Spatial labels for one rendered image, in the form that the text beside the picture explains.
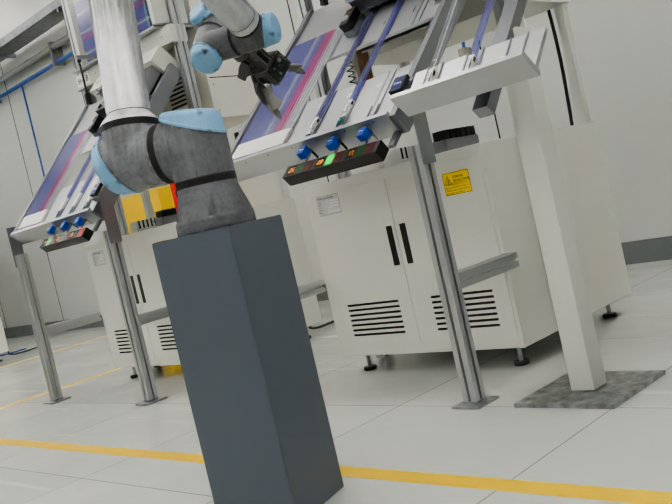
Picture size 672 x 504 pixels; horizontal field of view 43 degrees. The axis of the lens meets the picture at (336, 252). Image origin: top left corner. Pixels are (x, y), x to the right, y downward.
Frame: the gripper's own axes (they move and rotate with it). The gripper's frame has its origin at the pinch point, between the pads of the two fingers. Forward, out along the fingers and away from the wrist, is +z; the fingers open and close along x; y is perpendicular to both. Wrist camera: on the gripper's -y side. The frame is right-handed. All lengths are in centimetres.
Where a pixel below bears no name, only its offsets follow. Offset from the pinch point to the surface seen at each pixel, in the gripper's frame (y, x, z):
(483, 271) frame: 45, -24, 47
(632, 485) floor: 113, -69, 26
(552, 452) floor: 90, -65, 35
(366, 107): 21.8, 0.6, 8.5
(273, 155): -7.2, -13.6, 7.5
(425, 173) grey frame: 43.1, -13.7, 17.6
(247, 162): -18.1, -15.8, 7.2
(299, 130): -3.1, -4.7, 8.7
